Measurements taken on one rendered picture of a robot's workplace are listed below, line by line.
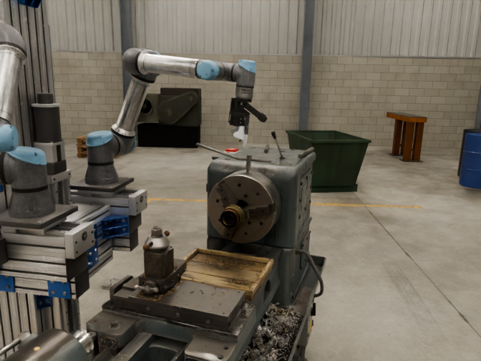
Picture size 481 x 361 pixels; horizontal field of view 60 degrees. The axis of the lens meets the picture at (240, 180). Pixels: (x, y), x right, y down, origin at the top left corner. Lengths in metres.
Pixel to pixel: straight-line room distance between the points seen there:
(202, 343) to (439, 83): 11.81
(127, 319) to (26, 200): 0.54
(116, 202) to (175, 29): 10.23
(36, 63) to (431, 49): 11.51
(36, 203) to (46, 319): 0.66
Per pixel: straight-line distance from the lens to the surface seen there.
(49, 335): 0.92
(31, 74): 1.87
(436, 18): 12.76
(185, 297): 1.35
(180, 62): 1.72
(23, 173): 1.57
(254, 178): 1.79
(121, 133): 2.06
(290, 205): 1.93
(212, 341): 1.28
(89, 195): 2.04
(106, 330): 1.36
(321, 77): 11.81
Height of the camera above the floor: 1.62
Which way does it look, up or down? 13 degrees down
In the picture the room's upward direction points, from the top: 1 degrees clockwise
